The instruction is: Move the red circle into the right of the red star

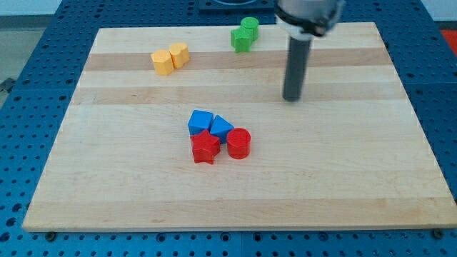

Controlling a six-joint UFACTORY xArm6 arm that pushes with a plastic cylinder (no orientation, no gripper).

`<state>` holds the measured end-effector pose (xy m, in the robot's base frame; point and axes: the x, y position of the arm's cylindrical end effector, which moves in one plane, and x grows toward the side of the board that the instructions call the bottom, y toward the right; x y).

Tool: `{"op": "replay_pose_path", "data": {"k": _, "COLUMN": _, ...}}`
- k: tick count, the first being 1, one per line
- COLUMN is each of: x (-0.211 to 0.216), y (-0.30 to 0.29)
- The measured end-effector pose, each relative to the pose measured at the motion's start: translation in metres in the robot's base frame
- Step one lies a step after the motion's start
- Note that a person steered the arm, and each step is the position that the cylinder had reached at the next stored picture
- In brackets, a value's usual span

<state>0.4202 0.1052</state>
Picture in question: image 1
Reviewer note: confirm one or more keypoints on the red star block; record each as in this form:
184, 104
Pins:
205, 147

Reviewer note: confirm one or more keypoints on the green star block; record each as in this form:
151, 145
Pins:
241, 39

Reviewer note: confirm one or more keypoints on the blue triangle block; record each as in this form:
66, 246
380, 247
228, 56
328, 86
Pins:
220, 128

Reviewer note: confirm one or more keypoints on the red cylinder block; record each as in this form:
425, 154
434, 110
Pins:
238, 143

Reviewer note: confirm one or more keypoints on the blue cube block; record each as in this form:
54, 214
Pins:
199, 121

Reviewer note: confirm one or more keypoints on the wooden board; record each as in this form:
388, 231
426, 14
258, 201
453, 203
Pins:
350, 155

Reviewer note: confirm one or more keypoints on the yellow hexagon block right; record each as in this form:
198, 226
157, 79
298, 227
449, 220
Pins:
179, 54

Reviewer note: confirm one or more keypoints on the yellow hexagon block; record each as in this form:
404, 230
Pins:
179, 54
162, 62

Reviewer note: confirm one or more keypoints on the yellow hexagon block left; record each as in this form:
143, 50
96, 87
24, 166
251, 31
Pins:
162, 62

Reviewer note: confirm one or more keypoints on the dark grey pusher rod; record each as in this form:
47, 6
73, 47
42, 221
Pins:
295, 72

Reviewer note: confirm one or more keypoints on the green cylinder block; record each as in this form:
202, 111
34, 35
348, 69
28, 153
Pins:
252, 24

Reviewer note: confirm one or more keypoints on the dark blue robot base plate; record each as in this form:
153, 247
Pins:
207, 6

